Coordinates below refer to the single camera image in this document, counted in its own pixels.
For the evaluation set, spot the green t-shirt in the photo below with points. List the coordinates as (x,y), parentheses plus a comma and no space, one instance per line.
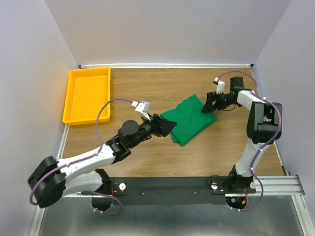
(189,118)

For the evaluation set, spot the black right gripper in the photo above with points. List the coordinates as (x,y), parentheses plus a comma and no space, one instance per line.
(212,96)

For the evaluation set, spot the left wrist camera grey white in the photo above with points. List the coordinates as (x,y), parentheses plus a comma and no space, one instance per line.
(142,108)

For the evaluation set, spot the yellow plastic tray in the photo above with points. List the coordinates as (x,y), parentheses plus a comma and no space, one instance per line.
(87,91)

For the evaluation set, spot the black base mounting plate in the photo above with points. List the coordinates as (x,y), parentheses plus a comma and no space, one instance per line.
(142,191)

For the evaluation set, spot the aluminium left side rail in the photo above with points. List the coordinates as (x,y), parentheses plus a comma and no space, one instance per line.
(62,143)

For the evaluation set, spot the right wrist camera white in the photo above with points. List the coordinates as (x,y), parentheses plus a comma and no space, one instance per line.
(220,85)

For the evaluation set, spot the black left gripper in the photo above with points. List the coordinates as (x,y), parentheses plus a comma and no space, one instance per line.
(161,127)

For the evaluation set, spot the white aluminium back rail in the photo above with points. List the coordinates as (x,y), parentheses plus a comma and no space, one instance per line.
(167,65)

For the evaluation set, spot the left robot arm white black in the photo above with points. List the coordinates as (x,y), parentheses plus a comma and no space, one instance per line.
(48,181)

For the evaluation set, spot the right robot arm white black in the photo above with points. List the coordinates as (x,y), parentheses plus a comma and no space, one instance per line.
(264,126)

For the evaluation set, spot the aluminium front frame rail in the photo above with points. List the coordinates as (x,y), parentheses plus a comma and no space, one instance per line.
(277,208)

